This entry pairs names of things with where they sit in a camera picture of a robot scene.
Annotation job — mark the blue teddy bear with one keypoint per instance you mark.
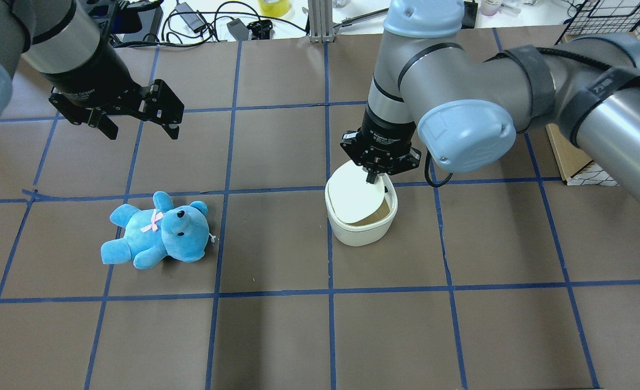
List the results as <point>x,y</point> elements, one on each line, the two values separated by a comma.
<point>182,233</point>

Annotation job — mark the grey power brick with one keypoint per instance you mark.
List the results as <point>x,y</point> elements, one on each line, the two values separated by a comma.
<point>238,30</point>

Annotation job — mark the black device on table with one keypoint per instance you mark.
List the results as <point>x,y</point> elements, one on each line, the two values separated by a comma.
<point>125,23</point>

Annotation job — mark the wooden shelf with wire grid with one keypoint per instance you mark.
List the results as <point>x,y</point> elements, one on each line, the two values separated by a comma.
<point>591,17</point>

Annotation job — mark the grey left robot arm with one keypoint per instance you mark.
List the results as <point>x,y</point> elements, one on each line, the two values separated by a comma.
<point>68,43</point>

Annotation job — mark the aluminium frame post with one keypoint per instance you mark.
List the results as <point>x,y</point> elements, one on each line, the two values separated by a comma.
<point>321,25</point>

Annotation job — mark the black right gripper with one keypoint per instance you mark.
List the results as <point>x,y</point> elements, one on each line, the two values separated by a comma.
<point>387,131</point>

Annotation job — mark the yellow tape roll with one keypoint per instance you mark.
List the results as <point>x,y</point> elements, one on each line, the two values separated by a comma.
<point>274,8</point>

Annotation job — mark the white trash can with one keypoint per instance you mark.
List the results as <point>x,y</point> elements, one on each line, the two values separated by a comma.
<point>360,213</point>

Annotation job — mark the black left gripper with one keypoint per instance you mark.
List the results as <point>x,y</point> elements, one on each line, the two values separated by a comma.
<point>90,73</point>

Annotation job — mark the black power adapter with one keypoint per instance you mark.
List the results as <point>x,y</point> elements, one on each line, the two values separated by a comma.
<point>193,20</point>

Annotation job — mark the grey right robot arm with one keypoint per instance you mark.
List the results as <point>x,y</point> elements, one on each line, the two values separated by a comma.
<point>468,114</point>

